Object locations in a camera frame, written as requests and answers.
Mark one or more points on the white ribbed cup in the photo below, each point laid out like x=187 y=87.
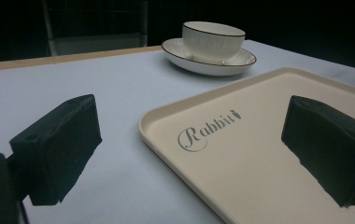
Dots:
x=212 y=41

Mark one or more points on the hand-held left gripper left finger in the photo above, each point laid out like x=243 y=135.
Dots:
x=55 y=149

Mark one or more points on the beige plastic tray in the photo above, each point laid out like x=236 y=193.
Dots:
x=247 y=161

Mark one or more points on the white saucer with dark rim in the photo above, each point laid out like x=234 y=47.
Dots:
x=178 y=51

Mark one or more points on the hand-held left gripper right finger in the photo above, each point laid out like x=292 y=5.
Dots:
x=331 y=149

